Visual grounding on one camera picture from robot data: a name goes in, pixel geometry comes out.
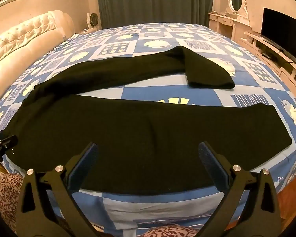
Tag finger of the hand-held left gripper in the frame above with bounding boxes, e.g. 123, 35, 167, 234
0, 135, 18, 165

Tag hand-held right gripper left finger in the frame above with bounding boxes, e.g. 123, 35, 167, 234
15, 142, 109, 237

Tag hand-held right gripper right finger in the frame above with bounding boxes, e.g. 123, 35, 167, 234
198, 141, 283, 237

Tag black pants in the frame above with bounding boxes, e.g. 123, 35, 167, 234
8, 46, 293, 195

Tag blue patterned bed sheet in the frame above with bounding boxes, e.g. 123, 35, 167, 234
0, 23, 296, 230

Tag cream tufted headboard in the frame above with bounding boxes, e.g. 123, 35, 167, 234
0, 10, 76, 109

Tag cream television cabinet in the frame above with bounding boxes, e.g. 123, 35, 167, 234
239, 30, 296, 104

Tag white dressing table with mirror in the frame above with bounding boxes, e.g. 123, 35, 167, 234
208, 0, 252, 45

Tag small white desk fan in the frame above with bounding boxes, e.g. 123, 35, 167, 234
86, 12, 100, 29

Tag black flat television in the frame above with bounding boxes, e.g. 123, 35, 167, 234
261, 7, 296, 65

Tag dark teal curtain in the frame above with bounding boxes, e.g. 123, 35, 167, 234
96, 0, 216, 30

